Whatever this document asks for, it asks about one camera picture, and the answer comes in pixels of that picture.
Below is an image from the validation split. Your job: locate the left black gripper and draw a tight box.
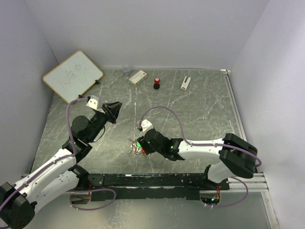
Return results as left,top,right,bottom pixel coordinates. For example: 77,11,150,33
87,101,122,142

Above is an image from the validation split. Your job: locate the large metal keyring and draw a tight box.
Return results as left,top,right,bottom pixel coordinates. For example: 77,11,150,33
127,138,142,155

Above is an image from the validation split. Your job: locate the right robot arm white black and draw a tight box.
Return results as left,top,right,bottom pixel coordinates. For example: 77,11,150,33
136,129,259,190

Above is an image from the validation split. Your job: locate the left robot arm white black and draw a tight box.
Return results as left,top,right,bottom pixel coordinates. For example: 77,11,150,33
0,97,122,229

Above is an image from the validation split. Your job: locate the clear cup of paperclips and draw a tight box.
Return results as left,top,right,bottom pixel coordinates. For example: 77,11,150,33
122,65,131,76

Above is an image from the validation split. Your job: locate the white green staples box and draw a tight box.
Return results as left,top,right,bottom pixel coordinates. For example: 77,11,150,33
129,70,147,86

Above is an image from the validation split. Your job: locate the red black stamp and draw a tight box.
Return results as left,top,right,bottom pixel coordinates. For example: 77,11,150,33
153,77,160,90

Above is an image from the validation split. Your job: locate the white clip tool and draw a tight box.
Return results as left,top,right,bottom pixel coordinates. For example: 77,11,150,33
181,76,191,91

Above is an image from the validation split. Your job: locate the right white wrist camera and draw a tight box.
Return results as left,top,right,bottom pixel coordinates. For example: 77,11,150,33
138,119,154,134

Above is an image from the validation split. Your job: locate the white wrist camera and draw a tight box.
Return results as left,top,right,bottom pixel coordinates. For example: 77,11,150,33
138,119,154,134
86,95,103,111

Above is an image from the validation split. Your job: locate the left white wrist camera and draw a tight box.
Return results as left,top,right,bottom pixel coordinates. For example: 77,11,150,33
86,95,103,111

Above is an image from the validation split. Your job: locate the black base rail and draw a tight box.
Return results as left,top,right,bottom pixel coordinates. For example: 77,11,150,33
69,172,231,202

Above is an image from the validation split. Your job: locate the small whiteboard yellow frame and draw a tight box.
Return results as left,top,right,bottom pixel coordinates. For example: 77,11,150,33
42,50,103,103

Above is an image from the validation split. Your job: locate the aluminium frame rail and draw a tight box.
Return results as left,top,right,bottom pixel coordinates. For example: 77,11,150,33
221,69,269,192

